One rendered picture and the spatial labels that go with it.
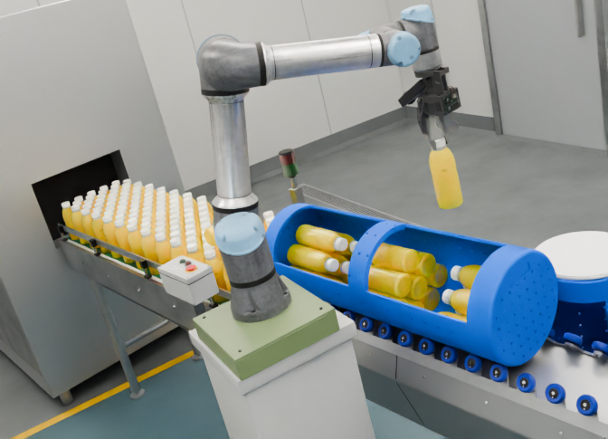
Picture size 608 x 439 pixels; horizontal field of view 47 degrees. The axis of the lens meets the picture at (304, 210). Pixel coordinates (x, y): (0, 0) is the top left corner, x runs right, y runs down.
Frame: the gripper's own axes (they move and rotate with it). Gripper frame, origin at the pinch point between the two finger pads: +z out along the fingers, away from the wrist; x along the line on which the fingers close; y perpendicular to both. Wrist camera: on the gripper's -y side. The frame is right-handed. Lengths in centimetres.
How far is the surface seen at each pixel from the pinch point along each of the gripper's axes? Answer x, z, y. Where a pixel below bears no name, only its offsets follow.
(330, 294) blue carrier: -29, 37, -26
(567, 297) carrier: 11, 48, 24
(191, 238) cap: -30, 32, -104
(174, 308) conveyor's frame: -41, 59, -116
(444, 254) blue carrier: -1.3, 34.4, -5.5
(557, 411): -26, 52, 43
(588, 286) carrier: 13, 45, 29
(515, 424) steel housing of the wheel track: -28, 58, 33
